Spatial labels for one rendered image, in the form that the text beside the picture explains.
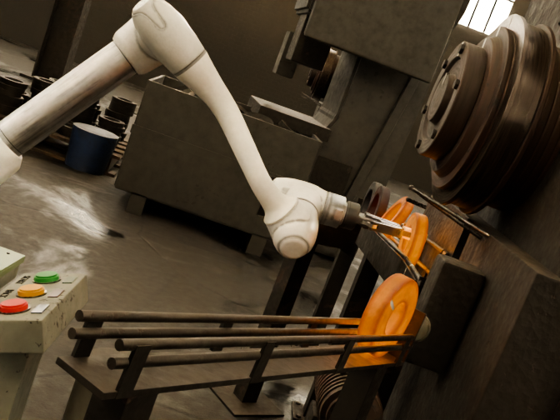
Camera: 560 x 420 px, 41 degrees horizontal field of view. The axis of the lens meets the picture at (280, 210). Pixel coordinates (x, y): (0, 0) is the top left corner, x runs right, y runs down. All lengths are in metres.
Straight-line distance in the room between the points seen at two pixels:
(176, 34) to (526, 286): 0.98
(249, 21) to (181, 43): 9.99
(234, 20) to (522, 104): 10.33
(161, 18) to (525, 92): 0.84
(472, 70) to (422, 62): 2.78
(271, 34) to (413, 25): 7.45
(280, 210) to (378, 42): 2.69
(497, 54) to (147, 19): 0.81
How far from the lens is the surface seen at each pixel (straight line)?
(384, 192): 2.69
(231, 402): 2.46
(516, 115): 1.63
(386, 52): 4.42
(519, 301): 1.45
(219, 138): 4.15
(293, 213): 1.82
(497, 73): 1.69
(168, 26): 1.83
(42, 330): 1.10
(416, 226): 2.00
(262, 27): 11.80
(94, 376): 0.79
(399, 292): 1.32
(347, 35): 4.37
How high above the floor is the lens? 1.06
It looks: 10 degrees down
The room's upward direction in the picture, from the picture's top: 20 degrees clockwise
